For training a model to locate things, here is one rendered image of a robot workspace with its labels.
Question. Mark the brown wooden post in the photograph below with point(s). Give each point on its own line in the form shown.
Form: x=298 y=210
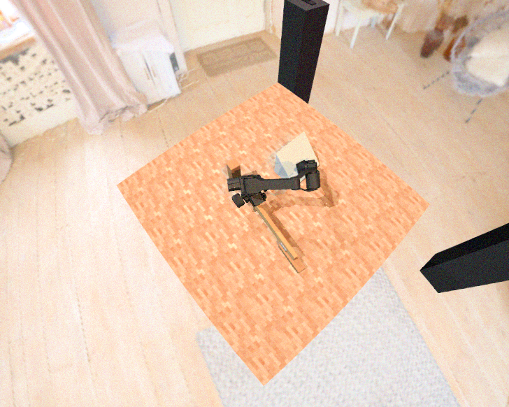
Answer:
x=234 y=171

